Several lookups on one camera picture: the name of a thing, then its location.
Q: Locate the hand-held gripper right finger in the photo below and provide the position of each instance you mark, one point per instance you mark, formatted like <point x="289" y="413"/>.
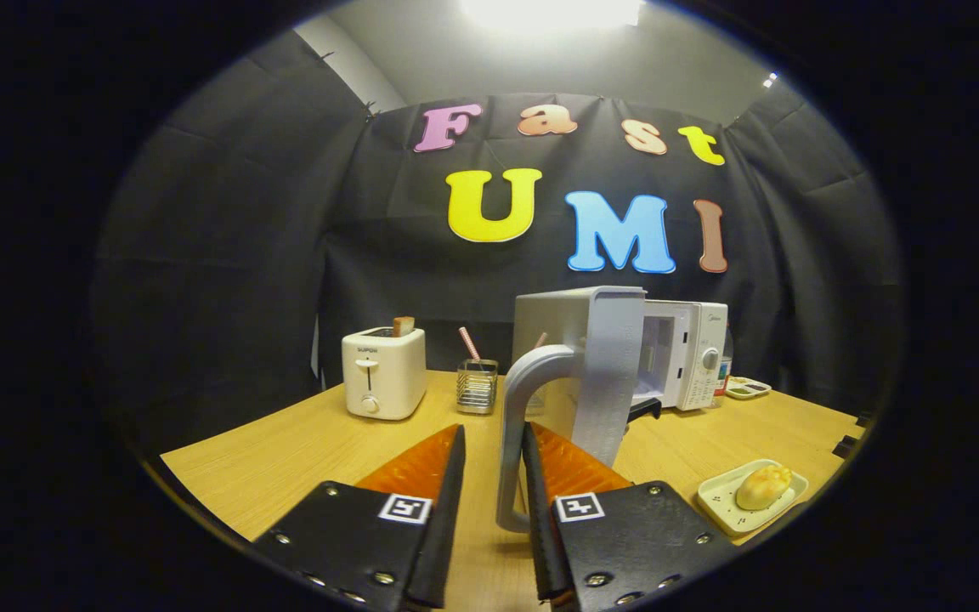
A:
<point x="536" y="527"/>

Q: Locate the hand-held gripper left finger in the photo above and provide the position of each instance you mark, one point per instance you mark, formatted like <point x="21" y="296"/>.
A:
<point x="447" y="527"/>

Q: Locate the white microwave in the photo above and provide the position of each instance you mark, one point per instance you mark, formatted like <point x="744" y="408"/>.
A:
<point x="608" y="365"/>

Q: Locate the golden bread bun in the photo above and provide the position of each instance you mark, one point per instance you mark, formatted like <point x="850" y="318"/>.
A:
<point x="763" y="486"/>

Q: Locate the white toaster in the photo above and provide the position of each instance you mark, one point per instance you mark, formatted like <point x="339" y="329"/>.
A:
<point x="387" y="374"/>

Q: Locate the white speckled rectangular plate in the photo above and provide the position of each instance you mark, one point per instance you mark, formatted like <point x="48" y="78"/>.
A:
<point x="719" y="501"/>

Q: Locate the toasted bread slice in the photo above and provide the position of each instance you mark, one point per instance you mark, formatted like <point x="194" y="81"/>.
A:
<point x="404" y="326"/>

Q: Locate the clear bottle with red label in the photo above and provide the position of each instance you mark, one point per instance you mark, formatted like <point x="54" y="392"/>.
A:
<point x="724" y="374"/>

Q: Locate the white divided dish with beans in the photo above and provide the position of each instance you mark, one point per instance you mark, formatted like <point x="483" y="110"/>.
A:
<point x="747" y="389"/>

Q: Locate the small black object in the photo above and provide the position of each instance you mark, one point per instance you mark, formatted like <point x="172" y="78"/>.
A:
<point x="844" y="446"/>

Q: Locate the black backdrop cloth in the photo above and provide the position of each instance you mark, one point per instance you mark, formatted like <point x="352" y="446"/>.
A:
<point x="226" y="255"/>

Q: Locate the bright ceiling light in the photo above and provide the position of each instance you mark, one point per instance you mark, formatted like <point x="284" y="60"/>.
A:
<point x="553" y="10"/>

